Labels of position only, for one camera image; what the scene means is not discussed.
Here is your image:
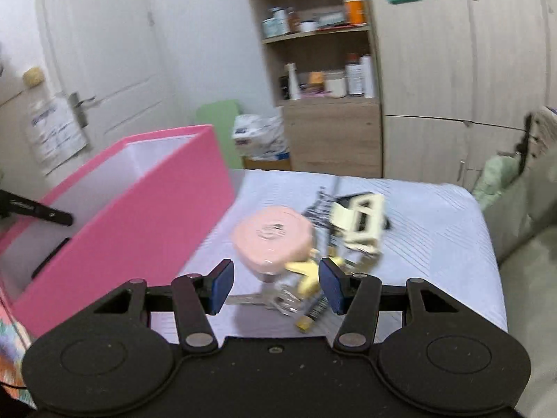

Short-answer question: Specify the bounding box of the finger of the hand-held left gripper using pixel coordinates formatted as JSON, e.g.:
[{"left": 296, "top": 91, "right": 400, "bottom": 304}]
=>
[{"left": 35, "top": 204, "right": 74, "bottom": 226}]

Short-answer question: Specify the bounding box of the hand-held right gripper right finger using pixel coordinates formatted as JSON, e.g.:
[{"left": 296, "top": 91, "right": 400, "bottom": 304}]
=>
[{"left": 319, "top": 258, "right": 460, "bottom": 353}]

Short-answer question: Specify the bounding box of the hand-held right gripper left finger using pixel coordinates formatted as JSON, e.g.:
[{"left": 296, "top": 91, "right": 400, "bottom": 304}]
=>
[{"left": 93, "top": 258, "right": 236, "bottom": 353}]

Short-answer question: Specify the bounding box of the yellow star key cover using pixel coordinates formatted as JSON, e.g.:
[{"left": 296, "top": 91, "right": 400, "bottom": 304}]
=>
[{"left": 285, "top": 258, "right": 325, "bottom": 297}]

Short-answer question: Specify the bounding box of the black yellow battery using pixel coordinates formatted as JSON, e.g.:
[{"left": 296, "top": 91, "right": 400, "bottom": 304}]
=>
[{"left": 296, "top": 298, "right": 329, "bottom": 334}]

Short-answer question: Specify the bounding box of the silver key bunch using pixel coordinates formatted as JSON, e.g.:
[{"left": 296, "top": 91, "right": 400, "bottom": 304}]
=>
[{"left": 226, "top": 283, "right": 305, "bottom": 316}]

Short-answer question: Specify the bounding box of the cream plastic clip holder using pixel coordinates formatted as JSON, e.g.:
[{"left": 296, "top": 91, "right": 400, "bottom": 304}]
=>
[{"left": 329, "top": 194, "right": 388, "bottom": 253}]

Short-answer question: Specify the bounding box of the pink rounded case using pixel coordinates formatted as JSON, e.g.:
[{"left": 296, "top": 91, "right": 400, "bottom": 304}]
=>
[{"left": 230, "top": 208, "right": 316, "bottom": 277}]

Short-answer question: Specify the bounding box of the pink cardboard box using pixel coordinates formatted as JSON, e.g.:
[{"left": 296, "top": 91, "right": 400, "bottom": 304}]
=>
[{"left": 0, "top": 125, "right": 236, "bottom": 338}]

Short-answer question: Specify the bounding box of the white tote bag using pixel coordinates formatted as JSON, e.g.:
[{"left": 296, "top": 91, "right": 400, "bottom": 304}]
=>
[{"left": 24, "top": 98, "right": 90, "bottom": 177}]

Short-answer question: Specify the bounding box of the brown cardboard box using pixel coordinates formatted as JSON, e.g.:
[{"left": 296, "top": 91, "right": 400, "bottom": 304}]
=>
[{"left": 241, "top": 154, "right": 291, "bottom": 170}]

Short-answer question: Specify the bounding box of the colorful printed blanket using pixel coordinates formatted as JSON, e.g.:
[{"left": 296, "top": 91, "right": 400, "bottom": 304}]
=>
[{"left": 0, "top": 287, "right": 36, "bottom": 405}]

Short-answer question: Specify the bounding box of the wooden bookshelf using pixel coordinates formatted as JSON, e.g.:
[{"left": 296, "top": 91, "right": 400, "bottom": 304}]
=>
[{"left": 244, "top": 0, "right": 384, "bottom": 179}]

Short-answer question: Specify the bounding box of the white tissue pack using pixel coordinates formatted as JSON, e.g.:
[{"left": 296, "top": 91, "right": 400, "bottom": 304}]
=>
[{"left": 233, "top": 113, "right": 288, "bottom": 160}]

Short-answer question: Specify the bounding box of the green folding table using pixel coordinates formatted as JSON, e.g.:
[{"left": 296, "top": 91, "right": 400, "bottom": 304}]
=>
[{"left": 196, "top": 99, "right": 242, "bottom": 170}]

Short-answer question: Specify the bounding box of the white door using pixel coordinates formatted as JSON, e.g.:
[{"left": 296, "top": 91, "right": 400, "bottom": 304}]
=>
[{"left": 35, "top": 0, "right": 183, "bottom": 170}]

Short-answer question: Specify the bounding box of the light green cloth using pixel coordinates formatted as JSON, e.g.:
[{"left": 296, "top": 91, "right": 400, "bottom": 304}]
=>
[{"left": 472, "top": 157, "right": 523, "bottom": 207}]

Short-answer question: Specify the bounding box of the white jar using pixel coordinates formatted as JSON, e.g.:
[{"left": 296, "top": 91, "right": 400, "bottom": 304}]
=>
[{"left": 324, "top": 70, "right": 347, "bottom": 98}]

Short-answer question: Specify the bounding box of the white tube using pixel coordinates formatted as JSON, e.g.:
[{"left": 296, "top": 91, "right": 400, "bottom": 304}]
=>
[{"left": 285, "top": 63, "right": 302, "bottom": 101}]

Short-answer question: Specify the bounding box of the spray can red cap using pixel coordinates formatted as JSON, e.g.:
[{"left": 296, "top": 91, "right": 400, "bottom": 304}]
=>
[{"left": 346, "top": 53, "right": 364, "bottom": 96}]

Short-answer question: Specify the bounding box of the tall white bottle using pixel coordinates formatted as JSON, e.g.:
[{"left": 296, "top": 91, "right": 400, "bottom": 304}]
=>
[{"left": 360, "top": 55, "right": 376, "bottom": 98}]

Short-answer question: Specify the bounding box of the wooden wardrobe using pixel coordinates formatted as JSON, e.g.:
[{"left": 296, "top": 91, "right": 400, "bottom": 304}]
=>
[{"left": 361, "top": 0, "right": 553, "bottom": 190}]

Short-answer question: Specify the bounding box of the black cream patterned bag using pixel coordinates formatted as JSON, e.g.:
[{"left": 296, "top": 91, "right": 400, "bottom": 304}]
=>
[{"left": 518, "top": 107, "right": 557, "bottom": 170}]

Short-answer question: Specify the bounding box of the grey pouch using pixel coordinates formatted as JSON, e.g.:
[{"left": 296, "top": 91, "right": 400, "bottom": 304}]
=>
[{"left": 315, "top": 9, "right": 346, "bottom": 29}]

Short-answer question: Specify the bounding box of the orange cup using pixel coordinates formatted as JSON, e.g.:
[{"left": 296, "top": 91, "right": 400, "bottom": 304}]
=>
[{"left": 342, "top": 0, "right": 365, "bottom": 26}]

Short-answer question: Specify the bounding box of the metal door handle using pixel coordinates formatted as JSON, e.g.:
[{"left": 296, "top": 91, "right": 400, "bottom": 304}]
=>
[{"left": 69, "top": 92, "right": 96, "bottom": 128}]

